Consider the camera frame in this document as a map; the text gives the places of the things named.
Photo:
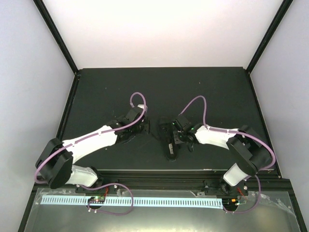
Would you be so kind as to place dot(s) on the white slotted cable duct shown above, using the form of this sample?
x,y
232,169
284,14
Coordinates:
x,y
135,201

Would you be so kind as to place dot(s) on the black right corner frame post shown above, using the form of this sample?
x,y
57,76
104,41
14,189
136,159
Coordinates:
x,y
280,14

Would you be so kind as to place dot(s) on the left green circuit board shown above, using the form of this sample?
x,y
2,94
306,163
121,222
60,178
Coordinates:
x,y
96,199

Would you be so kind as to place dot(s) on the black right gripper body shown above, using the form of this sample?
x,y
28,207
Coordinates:
x,y
181,139

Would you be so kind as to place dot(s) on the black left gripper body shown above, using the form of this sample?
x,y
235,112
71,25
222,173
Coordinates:
x,y
135,130

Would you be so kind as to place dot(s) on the black left corner frame post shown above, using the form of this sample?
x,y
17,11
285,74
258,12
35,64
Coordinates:
x,y
56,34

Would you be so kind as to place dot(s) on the right green circuit board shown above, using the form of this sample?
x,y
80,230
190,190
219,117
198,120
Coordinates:
x,y
229,202

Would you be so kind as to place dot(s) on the black corner frame post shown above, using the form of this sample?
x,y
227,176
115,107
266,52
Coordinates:
x,y
280,14
56,34

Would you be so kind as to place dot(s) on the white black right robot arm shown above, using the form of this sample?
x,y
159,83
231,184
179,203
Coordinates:
x,y
250,153

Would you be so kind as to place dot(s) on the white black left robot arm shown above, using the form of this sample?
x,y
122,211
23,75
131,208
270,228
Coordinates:
x,y
57,162

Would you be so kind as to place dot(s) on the black front mounting rail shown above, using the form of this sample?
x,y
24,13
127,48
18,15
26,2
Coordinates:
x,y
187,180

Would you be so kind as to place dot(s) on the black canvas shoe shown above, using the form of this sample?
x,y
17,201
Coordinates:
x,y
166,138

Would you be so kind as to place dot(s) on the green circuit board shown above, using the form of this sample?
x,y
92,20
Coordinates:
x,y
229,202
96,199

